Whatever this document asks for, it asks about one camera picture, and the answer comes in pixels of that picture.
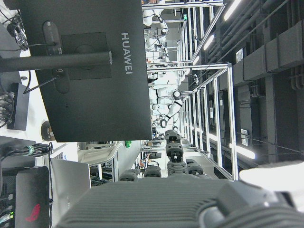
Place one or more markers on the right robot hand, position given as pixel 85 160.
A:
pixel 154 204

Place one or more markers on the white chair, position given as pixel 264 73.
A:
pixel 99 154

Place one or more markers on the silver laptop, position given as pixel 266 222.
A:
pixel 69 180

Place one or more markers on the long ceiling light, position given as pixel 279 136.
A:
pixel 208 42
pixel 231 9
pixel 243 152

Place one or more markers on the white humanoid robot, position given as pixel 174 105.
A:
pixel 169 95
pixel 154 28

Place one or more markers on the black Huawei monitor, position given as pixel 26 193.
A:
pixel 95 107

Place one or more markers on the black ROG computer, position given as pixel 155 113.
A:
pixel 32 197

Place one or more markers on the round black puck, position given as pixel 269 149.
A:
pixel 46 131

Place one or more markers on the black docking box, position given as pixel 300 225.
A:
pixel 19 107

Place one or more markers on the black monitor stand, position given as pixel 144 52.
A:
pixel 59 61

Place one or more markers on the aluminium frame cage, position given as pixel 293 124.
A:
pixel 229 107

